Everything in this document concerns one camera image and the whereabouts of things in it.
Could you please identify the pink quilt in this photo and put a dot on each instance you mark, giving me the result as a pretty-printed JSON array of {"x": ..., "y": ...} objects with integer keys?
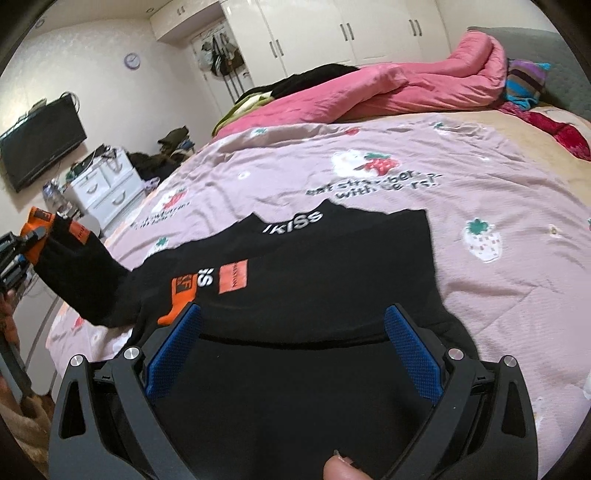
[{"x": 392, "y": 78}]

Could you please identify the black wall television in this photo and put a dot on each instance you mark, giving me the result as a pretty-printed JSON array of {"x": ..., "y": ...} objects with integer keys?
[{"x": 41, "y": 143}]

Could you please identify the black sweater with orange patches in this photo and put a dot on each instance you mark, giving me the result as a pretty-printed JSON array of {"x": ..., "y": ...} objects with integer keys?
[{"x": 300, "y": 258}]

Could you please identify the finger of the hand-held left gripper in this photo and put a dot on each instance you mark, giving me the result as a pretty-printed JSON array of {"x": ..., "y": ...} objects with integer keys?
[
  {"x": 14, "y": 242},
  {"x": 14, "y": 274}
]

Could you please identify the brown fuzzy cloth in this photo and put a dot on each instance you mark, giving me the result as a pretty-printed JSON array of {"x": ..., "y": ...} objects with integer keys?
[{"x": 27, "y": 415}]

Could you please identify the striped colourful cloth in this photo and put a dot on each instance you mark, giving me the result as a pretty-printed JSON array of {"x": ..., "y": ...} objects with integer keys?
[{"x": 526, "y": 78}]

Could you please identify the white dresser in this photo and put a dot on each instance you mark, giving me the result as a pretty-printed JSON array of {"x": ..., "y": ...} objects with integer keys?
[{"x": 108, "y": 184}]

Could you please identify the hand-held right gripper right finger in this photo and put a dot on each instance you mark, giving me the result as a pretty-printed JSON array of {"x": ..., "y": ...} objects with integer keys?
[{"x": 411, "y": 355}]

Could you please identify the green blanket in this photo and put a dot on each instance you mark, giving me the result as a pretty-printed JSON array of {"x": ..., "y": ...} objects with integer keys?
[{"x": 231, "y": 115}]

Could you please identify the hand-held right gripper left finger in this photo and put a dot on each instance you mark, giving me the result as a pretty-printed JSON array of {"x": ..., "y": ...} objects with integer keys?
[{"x": 171, "y": 355}]

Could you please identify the white wardrobe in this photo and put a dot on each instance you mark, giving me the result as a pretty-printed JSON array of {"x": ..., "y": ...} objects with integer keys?
[{"x": 314, "y": 27}]

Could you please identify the black clothes pile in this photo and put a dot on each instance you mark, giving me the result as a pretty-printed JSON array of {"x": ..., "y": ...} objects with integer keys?
[{"x": 314, "y": 76}]

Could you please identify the tan fleece blanket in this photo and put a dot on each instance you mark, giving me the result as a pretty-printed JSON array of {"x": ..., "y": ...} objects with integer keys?
[{"x": 521, "y": 134}]

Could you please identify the pink strawberry printed blanket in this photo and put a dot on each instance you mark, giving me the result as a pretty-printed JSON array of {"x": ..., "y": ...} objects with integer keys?
[{"x": 369, "y": 194}]

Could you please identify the round wall clock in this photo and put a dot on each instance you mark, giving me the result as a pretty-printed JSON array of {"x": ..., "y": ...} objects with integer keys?
[{"x": 132, "y": 61}]

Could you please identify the dark clothes heap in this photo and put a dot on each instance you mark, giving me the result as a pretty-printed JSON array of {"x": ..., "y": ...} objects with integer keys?
[{"x": 159, "y": 157}]

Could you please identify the hanging bags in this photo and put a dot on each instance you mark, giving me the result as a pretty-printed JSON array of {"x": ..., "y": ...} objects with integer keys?
[{"x": 221, "y": 57}]

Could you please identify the red patterned cloth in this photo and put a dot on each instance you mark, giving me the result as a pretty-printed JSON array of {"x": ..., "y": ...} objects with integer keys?
[{"x": 568, "y": 138}]

